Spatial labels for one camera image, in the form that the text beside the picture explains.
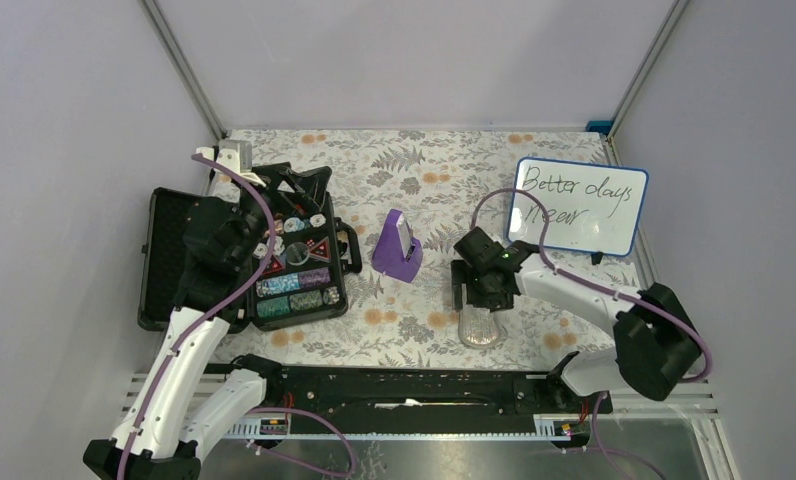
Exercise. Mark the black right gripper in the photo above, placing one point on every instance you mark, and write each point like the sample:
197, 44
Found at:
462, 273

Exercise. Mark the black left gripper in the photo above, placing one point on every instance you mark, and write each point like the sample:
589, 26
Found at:
309, 185

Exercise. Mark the silver mesh sponge eraser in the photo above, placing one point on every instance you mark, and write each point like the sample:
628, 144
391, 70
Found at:
479, 328

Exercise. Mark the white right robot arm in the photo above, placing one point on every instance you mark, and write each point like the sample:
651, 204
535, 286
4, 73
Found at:
654, 342

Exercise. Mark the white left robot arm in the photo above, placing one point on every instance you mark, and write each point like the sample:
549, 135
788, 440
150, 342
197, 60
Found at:
157, 439

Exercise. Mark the blue framed whiteboard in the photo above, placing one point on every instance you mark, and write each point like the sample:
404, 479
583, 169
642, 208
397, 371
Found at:
586, 207

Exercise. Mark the purple wedge stand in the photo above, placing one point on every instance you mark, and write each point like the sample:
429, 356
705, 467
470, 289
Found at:
398, 253

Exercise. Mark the floral table mat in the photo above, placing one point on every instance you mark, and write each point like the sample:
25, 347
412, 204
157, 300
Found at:
410, 195

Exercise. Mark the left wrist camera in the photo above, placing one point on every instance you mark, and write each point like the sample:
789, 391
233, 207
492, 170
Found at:
236, 155

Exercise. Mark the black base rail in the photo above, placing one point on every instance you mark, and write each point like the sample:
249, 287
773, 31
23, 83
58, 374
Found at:
383, 402

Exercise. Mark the blue corner bracket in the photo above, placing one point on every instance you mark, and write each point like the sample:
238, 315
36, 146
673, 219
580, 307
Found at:
602, 127

